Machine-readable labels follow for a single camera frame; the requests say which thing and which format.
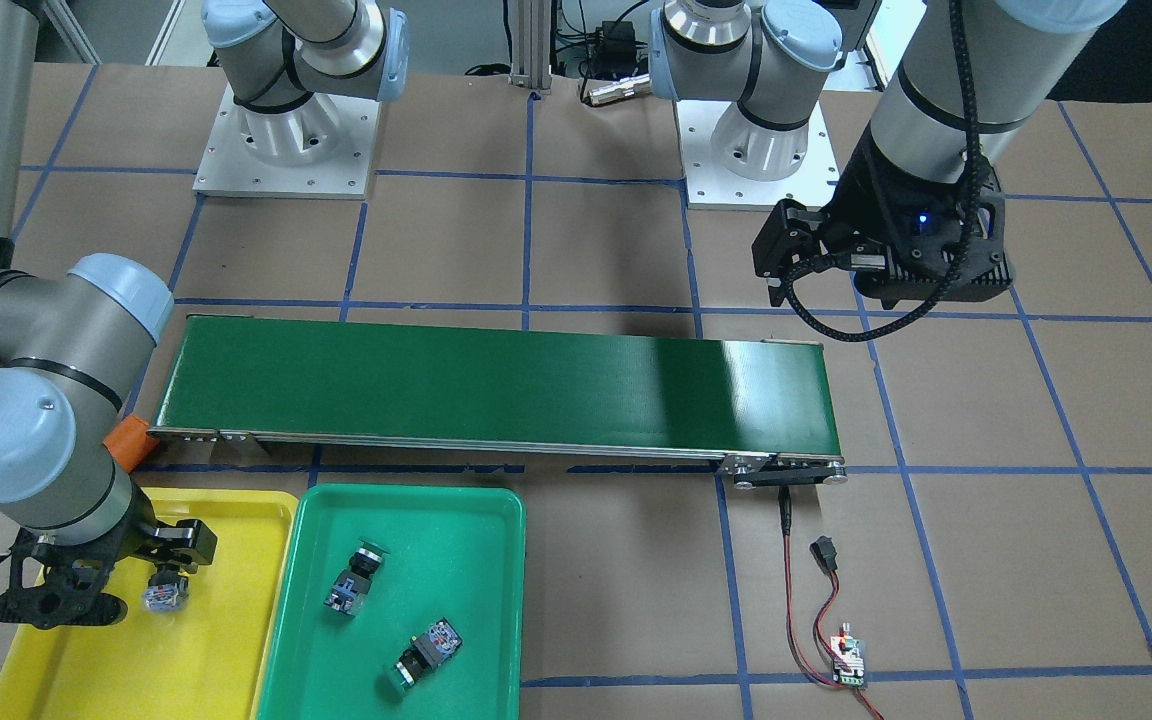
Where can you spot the small controller circuit board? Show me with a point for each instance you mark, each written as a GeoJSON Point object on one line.
{"type": "Point", "coordinates": [847, 656]}

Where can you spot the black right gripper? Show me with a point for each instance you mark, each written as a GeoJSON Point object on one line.
{"type": "Point", "coordinates": [128, 541]}

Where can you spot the plain orange cylinder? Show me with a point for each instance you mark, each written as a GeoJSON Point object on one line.
{"type": "Point", "coordinates": [130, 442]}

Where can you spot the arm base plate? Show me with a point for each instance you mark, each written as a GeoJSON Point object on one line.
{"type": "Point", "coordinates": [732, 165]}
{"type": "Point", "coordinates": [323, 150]}

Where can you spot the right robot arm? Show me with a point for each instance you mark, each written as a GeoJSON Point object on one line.
{"type": "Point", "coordinates": [70, 352]}

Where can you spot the green plastic tray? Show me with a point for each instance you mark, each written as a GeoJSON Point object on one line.
{"type": "Point", "coordinates": [454, 552]}

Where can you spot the black power adapter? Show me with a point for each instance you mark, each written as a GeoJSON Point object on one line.
{"type": "Point", "coordinates": [615, 50]}

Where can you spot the yellow plastic tray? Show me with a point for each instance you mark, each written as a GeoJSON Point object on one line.
{"type": "Point", "coordinates": [204, 661]}

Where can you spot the aluminium frame post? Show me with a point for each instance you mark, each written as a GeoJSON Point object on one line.
{"type": "Point", "coordinates": [530, 32]}

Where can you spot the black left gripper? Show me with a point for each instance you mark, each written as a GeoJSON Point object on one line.
{"type": "Point", "coordinates": [868, 196]}

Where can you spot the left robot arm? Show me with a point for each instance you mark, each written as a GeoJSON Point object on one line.
{"type": "Point", "coordinates": [971, 76]}

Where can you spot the green conveyor belt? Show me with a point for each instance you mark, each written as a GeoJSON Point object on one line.
{"type": "Point", "coordinates": [762, 412]}

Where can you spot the green push button switch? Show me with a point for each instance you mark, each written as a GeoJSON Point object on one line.
{"type": "Point", "coordinates": [426, 652]}

